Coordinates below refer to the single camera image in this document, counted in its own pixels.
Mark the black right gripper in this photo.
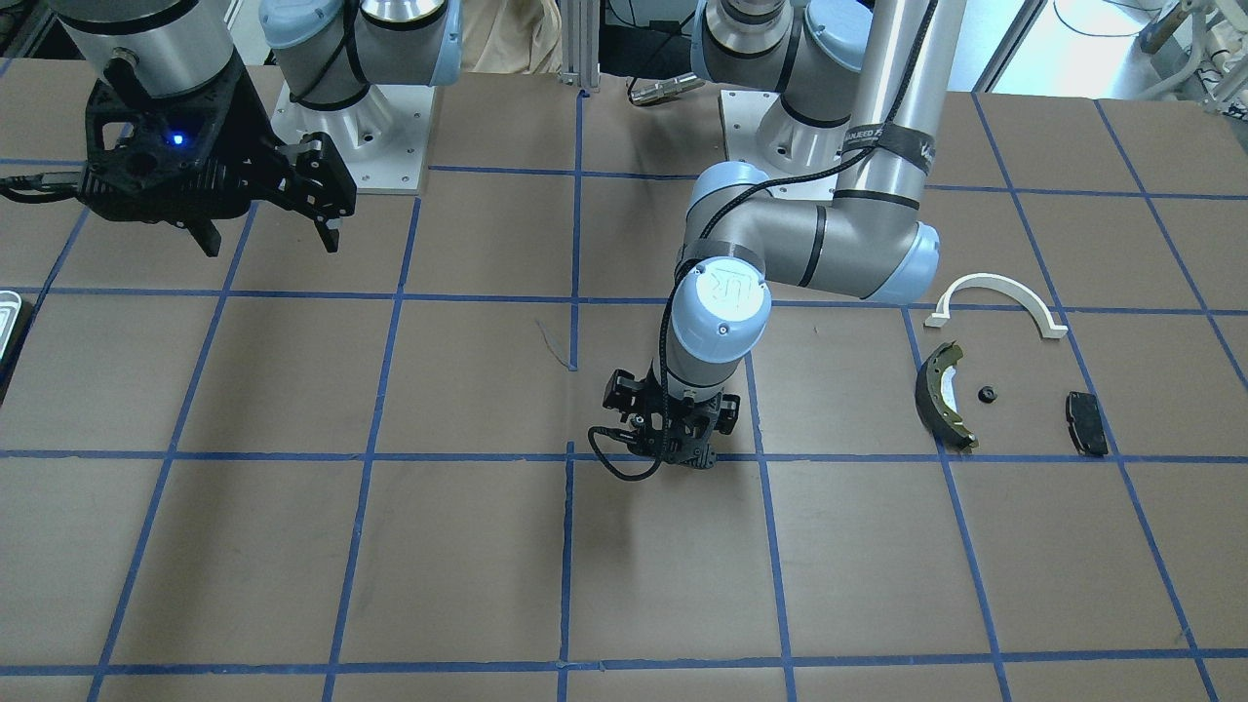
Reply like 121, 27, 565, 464
76, 49, 357, 257

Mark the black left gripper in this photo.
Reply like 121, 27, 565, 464
603, 368, 740, 468

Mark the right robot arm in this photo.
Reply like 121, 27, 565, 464
2, 1, 463, 257

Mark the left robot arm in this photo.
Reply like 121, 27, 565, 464
587, 1, 963, 468

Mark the ribbed metal tray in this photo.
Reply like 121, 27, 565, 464
1, 290, 27, 373

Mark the dark curved brake shoe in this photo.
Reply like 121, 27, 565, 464
915, 341, 978, 450

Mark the person in beige shirt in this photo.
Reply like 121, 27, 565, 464
461, 1, 563, 74

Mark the white curved plastic part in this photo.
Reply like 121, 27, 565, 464
924, 274, 1070, 340

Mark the black brake pad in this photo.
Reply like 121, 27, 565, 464
1065, 391, 1109, 456

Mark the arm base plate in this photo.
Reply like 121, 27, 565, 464
691, 86, 856, 201
271, 85, 438, 196

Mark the aluminium frame post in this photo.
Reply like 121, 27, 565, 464
557, 0, 605, 95

